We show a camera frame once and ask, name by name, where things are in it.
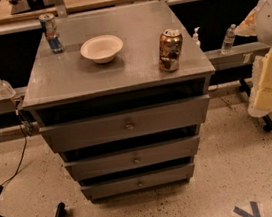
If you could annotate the grey metal rail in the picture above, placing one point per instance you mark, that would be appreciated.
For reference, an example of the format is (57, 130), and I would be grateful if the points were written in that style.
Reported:
(241, 55)

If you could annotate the left hand sanitizer bottle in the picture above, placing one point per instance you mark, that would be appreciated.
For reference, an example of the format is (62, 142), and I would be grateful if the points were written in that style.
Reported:
(6, 90)

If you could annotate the grey drawer cabinet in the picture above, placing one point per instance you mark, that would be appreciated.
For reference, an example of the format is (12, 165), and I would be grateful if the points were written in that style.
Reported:
(67, 87)

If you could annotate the black wheeled table leg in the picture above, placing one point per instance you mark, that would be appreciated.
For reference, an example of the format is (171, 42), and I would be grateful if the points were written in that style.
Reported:
(256, 112)

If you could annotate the blue silver energy drink can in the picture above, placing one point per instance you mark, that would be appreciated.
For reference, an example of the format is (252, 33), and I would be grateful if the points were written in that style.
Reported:
(49, 27)

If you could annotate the grey top drawer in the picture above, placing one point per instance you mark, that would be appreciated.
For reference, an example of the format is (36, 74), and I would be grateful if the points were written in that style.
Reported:
(126, 124)

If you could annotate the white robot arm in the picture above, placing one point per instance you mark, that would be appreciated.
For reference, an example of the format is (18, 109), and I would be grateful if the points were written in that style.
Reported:
(259, 24)

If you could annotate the small white pump bottle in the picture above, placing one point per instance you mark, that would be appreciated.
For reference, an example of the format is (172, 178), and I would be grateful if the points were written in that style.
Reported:
(196, 37)

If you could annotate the brown soda can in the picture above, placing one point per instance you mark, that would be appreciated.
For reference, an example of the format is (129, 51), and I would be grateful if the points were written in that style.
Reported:
(170, 49)

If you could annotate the clear water bottle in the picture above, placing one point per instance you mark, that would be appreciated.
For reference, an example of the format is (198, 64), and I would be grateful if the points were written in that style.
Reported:
(228, 40)

